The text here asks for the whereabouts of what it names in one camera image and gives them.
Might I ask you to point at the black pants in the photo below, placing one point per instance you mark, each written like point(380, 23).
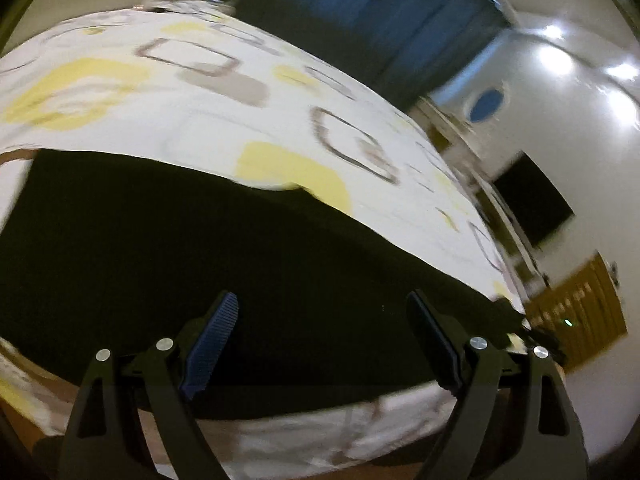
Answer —
point(200, 240)

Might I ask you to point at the black wall television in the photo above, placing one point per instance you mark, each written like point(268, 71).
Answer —
point(535, 200)

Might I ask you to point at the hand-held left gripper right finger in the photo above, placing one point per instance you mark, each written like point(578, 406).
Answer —
point(436, 342)

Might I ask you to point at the brown wooden door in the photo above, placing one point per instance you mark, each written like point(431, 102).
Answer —
point(585, 310)

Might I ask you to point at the dark blue curtain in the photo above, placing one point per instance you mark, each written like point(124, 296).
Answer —
point(400, 20)

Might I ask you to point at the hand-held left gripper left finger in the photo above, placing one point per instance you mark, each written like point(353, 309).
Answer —
point(211, 342)

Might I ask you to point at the white patterned bed sheet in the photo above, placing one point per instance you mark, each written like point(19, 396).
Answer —
point(165, 105)

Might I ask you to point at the white side cabinet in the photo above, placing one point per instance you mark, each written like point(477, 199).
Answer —
point(480, 160)

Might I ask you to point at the blue oval wall mirror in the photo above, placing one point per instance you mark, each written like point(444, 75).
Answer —
point(486, 104)

